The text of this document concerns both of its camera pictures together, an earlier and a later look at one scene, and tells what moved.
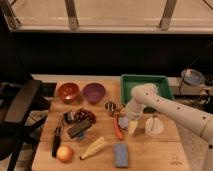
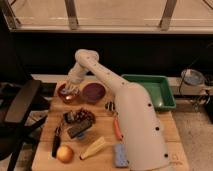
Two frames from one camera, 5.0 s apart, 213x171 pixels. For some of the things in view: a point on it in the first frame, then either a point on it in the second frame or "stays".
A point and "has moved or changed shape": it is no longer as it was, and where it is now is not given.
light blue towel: (123, 122) has moved or changed shape
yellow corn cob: (93, 148) stays
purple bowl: (93, 92) stays
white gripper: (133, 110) → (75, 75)
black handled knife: (56, 141) stays
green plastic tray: (130, 81) stays
